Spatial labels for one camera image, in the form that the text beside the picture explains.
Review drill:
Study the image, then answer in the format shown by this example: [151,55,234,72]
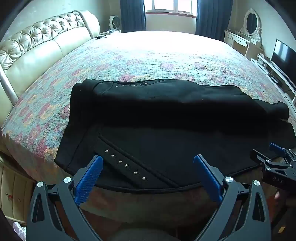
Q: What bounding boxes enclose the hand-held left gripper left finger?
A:
[26,155,109,241]

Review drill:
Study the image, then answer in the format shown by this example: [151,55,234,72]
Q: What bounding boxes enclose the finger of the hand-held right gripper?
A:
[250,149,281,166]
[269,143,296,163]

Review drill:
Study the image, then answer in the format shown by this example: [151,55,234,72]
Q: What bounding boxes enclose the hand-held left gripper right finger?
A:
[193,154,272,241]

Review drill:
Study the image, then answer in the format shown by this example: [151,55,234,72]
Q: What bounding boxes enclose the black studded pants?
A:
[54,79,290,194]

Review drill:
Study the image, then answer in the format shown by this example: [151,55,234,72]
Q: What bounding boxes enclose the cream leather bed base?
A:
[0,151,37,226]

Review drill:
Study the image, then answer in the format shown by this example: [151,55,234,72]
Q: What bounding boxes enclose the white television stand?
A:
[251,53,296,105]

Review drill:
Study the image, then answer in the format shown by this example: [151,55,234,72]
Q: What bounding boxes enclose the black television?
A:
[270,39,296,80]

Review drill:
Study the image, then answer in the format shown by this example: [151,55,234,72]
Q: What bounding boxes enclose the cream vanity dresser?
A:
[224,29,263,58]

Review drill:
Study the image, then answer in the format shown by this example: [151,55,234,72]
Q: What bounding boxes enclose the oval vanity mirror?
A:
[240,8,262,42]

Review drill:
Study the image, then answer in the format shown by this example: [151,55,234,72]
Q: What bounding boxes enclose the floral bed blanket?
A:
[0,31,296,186]

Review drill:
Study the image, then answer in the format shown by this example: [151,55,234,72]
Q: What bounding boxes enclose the cream tufted leather headboard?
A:
[0,10,101,105]

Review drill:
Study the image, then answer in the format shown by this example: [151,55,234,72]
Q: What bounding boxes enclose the dark blue curtain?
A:
[120,0,147,33]
[195,0,234,42]

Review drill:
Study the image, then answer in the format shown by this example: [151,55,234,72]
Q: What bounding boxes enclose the bedside table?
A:
[94,30,122,40]

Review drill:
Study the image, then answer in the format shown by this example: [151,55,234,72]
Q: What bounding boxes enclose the white desk fan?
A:
[109,15,121,32]

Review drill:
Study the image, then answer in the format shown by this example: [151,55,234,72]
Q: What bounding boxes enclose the window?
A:
[143,0,197,15]

